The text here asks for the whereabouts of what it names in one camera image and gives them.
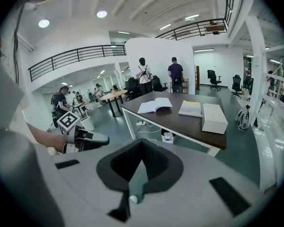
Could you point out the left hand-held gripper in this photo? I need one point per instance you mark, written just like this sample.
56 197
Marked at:
68 120

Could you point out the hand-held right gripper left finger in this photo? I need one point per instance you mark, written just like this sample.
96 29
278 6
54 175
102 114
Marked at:
109 171

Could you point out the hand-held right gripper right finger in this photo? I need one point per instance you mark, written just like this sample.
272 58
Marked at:
165 171

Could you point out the person's left forearm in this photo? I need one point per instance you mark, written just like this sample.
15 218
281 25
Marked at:
47 137

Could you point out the yellow and white booklet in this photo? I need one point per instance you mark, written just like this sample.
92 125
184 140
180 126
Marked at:
190 109

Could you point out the white trash bin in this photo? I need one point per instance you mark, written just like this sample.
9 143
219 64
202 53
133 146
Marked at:
87 124

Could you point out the white paper bag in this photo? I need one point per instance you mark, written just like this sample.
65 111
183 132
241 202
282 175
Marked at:
168 137

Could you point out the small round wooden table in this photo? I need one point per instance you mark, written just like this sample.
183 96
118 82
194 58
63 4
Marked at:
81 103

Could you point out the white power strip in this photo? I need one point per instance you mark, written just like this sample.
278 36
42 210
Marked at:
141 123

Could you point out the white cardboard box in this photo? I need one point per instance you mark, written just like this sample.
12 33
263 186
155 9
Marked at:
214 119

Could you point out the black office chair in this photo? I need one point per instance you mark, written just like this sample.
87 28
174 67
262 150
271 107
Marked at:
237 84
214 78
157 83

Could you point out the black balcony railing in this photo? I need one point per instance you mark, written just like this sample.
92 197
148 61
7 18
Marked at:
77 55
229 6

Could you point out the white bicycle helmet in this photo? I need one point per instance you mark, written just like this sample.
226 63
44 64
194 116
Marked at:
243 118

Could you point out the wooden shelf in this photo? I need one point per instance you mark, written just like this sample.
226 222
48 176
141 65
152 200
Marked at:
197 78

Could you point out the cream printed t-shirt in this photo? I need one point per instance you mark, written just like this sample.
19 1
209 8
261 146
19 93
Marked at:
4 98

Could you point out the white glossy bench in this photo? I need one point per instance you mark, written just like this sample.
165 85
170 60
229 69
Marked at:
272 136

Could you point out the round ceiling lamp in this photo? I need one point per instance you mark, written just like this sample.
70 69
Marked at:
101 14
44 23

